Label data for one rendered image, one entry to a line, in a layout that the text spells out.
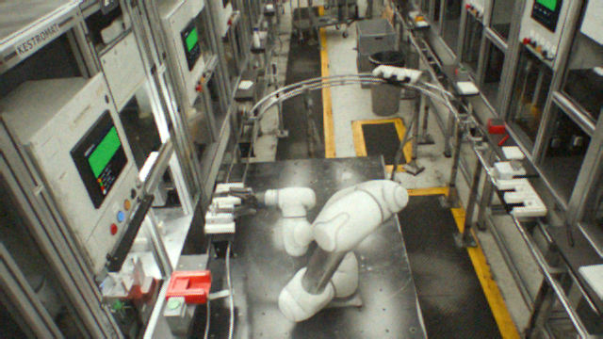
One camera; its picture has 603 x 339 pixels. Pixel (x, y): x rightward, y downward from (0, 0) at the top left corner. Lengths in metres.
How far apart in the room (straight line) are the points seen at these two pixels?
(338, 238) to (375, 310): 0.81
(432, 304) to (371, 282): 0.87
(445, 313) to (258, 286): 1.26
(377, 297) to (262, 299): 0.53
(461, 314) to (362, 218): 1.72
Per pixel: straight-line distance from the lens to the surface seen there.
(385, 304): 2.05
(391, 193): 1.35
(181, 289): 1.87
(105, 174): 1.41
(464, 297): 3.02
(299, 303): 1.79
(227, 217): 2.18
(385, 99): 4.76
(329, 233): 1.27
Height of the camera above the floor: 2.30
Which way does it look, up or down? 35 degrees down
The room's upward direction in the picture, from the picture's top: 6 degrees counter-clockwise
